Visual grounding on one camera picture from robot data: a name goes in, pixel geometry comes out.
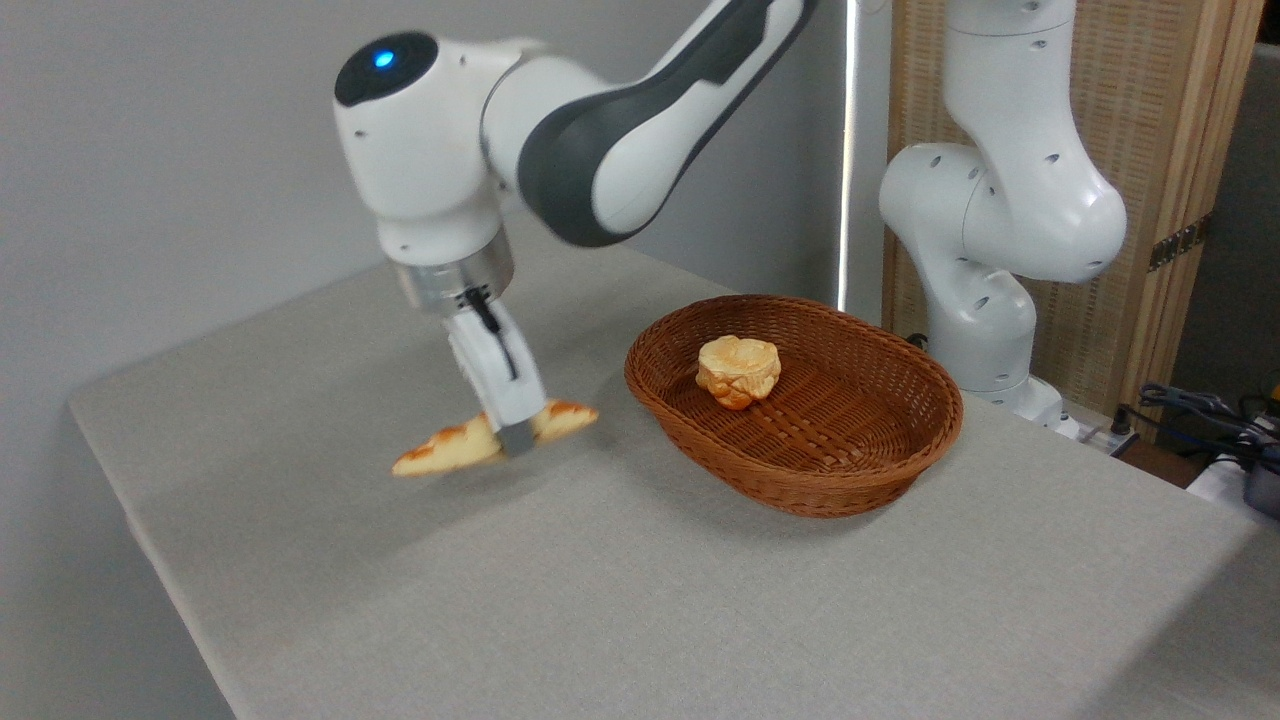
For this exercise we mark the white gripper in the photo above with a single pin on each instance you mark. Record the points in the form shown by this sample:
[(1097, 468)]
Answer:
[(495, 370)]

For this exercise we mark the braided golden bread loaf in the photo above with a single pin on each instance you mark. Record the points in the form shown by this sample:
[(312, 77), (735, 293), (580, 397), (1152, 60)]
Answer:
[(450, 450)]

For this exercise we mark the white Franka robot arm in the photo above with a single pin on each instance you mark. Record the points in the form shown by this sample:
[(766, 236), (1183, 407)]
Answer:
[(620, 150)]

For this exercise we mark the round golden bread bun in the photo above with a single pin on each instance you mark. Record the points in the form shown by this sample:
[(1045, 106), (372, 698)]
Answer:
[(738, 368)]

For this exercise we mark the brown wicker oval basket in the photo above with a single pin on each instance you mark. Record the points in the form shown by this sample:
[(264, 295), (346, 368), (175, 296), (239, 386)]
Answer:
[(800, 470)]

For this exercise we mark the grey table cloth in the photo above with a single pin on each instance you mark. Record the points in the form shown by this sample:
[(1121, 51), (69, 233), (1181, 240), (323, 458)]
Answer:
[(700, 620)]

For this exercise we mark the white power strip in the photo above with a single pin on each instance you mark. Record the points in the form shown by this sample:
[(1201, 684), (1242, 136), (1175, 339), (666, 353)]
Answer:
[(1095, 435)]

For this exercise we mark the dark metal screen hinge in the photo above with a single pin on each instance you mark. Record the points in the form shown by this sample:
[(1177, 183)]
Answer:
[(1180, 243)]

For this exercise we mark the white vertical wall trim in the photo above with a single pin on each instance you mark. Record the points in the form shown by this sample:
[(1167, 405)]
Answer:
[(847, 150)]

